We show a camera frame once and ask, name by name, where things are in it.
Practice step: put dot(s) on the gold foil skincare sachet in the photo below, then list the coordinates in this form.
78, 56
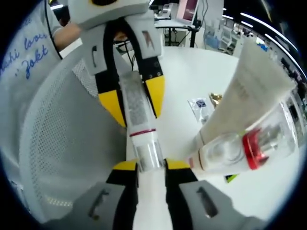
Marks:
216, 98

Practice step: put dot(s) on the skincare pump bottle red collar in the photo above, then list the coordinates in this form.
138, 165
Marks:
254, 148

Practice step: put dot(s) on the blue water jug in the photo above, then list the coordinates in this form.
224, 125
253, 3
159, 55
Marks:
210, 42

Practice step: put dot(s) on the white mesh chair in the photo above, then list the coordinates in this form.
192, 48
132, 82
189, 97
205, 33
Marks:
60, 143

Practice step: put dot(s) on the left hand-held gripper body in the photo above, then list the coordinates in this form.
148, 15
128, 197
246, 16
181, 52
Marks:
108, 10

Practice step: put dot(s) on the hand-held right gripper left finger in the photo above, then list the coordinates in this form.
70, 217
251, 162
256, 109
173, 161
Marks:
124, 191

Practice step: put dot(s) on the white skincare tube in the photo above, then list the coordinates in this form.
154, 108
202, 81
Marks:
251, 79

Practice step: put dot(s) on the green black skincare sachet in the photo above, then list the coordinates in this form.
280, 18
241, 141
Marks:
231, 178

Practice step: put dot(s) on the clear skincare sachet blue square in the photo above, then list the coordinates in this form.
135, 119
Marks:
200, 109

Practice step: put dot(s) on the white office chair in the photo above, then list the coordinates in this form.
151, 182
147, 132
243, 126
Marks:
227, 42

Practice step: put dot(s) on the pink screen monitor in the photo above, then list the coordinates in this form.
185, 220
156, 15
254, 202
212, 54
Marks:
188, 10

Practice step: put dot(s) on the black tripod stand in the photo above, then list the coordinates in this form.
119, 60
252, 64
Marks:
194, 33

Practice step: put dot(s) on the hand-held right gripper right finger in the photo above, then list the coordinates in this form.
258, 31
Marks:
177, 191

